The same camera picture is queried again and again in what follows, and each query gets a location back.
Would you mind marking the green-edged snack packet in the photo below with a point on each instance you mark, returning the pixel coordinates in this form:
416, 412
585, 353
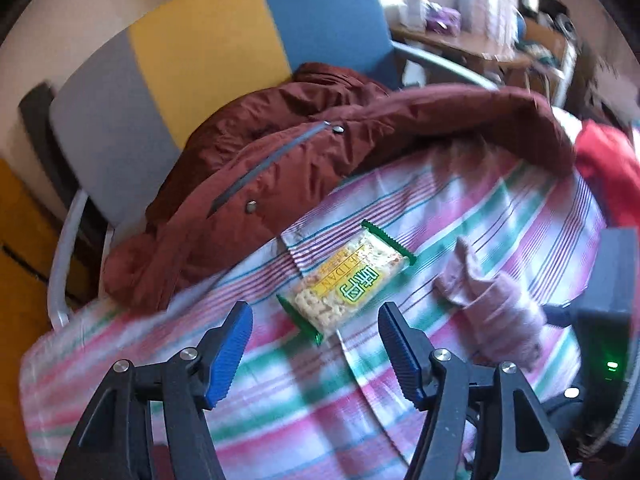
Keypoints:
340, 285

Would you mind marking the maroon padded jacket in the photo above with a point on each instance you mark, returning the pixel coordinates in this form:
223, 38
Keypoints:
300, 150

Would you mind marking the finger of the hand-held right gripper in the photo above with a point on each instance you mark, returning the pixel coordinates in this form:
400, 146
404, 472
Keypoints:
562, 315

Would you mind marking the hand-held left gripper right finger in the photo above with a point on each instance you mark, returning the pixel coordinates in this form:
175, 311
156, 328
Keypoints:
400, 355

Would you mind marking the purple packet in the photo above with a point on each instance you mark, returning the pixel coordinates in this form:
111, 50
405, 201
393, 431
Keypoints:
442, 21

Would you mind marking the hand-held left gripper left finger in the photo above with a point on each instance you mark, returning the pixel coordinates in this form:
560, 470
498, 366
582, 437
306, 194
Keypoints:
230, 350

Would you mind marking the wooden desk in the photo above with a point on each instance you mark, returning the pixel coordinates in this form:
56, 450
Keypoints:
465, 50

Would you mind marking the red fleece cloth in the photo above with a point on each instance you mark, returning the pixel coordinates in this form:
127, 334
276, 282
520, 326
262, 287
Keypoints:
610, 170

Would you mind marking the black rolled mat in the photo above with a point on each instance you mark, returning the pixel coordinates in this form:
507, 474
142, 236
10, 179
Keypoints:
45, 130

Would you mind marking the striped bed sheet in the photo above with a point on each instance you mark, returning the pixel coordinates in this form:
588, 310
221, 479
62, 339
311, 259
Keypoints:
450, 200

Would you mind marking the pink patterned curtain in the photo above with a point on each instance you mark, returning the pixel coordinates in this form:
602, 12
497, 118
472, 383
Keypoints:
487, 5

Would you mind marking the white bottle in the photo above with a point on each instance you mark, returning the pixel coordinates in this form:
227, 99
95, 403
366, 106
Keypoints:
412, 5

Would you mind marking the grey yellow blue chair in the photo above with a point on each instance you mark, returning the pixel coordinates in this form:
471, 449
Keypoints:
200, 50

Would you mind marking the wooden wardrobe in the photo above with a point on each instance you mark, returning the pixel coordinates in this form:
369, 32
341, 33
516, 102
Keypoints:
20, 280

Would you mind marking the pink knit glove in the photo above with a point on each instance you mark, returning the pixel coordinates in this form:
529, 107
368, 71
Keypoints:
500, 310

